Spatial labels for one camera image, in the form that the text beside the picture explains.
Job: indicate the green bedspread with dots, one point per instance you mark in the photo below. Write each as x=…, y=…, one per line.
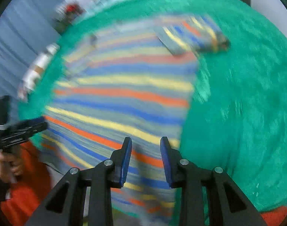
x=237, y=118

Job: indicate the geometric patterned pillow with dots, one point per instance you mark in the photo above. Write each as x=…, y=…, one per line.
x=36, y=71

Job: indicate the pile of clothes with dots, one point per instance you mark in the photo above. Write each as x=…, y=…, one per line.
x=65, y=14

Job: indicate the person left hand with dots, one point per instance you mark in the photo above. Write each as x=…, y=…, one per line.
x=8, y=167

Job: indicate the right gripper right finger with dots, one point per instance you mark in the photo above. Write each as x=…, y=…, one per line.
x=209, y=197

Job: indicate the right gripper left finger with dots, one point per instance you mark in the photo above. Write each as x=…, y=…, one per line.
x=64, y=205

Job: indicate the blue grey curtain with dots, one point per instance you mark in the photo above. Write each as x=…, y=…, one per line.
x=26, y=29

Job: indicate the striped knit sweater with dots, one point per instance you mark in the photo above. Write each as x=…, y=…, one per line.
x=132, y=79

